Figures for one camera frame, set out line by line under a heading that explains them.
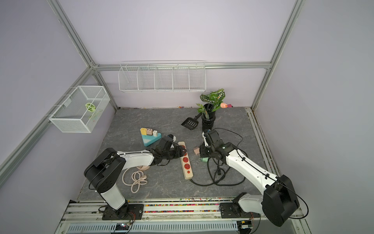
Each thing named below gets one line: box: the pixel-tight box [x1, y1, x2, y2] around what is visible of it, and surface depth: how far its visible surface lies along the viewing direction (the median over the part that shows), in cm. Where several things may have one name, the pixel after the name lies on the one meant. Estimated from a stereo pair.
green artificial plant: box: [195, 88, 226, 120], surface depth 91 cm
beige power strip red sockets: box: [177, 140, 194, 180], surface depth 88 cm
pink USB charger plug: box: [193, 146, 201, 156], surface depth 97 cm
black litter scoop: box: [180, 112, 203, 131], surface depth 114 cm
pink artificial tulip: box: [220, 102, 228, 109], surface depth 86 cm
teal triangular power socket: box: [141, 132, 162, 147], surface depth 101 cm
